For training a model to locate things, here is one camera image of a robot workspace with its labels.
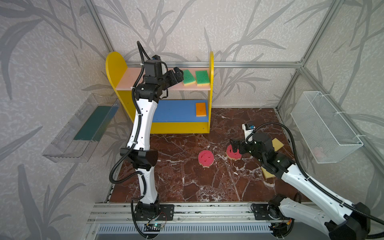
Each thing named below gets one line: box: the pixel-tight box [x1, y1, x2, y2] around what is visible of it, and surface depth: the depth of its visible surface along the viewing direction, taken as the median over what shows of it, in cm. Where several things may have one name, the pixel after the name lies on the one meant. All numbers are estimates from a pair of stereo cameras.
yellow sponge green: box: [195, 70, 210, 87], surface depth 78 cm
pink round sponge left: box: [198, 150, 215, 168], surface depth 92 cm
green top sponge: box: [183, 69, 196, 86], surface depth 78 cm
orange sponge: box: [195, 102, 207, 117], surface depth 99 cm
